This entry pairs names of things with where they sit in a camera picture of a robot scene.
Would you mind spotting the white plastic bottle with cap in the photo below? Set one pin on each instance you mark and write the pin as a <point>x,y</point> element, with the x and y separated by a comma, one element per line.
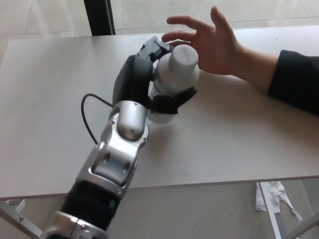
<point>175,72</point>

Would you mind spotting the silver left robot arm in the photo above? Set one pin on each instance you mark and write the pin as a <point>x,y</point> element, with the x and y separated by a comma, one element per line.
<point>117,159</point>

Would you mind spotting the white metal table bracket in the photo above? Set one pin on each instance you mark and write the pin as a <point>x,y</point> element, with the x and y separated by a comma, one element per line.
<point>20,204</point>

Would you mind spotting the person forearm dark sleeve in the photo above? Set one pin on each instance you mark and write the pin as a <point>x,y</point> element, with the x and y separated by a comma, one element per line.
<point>294,79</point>

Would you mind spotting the black vertical post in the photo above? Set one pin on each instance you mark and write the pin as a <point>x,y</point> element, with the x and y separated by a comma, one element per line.
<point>99,17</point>

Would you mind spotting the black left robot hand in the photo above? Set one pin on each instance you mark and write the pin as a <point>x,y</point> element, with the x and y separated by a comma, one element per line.
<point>132,77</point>

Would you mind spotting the bare person hand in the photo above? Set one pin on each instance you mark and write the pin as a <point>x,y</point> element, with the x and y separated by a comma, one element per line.
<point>216,49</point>

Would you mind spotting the torn white paper strip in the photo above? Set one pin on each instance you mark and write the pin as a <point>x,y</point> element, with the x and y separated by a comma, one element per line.
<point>274,193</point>

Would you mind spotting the grey diagonal table leg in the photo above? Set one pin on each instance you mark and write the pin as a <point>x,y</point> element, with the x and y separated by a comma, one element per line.
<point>12,221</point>
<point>306,230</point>

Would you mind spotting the white grey table frame bar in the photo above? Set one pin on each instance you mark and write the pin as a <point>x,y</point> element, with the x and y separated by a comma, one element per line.
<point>270,211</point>

